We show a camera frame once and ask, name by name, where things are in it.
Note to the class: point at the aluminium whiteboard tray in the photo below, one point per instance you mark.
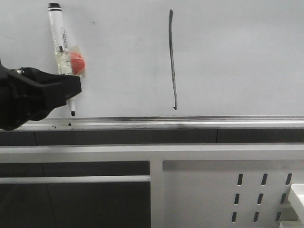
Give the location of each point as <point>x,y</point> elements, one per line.
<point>165,123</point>

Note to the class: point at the white black whiteboard marker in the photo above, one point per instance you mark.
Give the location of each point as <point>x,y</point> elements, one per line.
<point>59,38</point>

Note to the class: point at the white whiteboard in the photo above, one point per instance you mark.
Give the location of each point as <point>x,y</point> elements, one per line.
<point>188,57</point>

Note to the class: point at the red round magnet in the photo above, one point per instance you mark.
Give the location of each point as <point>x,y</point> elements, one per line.
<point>77,63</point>

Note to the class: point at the white metal slotted frame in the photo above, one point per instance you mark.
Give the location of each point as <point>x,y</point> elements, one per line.
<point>198,186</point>

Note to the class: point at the white plastic bin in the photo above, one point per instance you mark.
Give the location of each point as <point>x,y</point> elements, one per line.
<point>297,199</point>

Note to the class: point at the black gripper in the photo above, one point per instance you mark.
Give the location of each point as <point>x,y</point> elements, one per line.
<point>26,93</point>

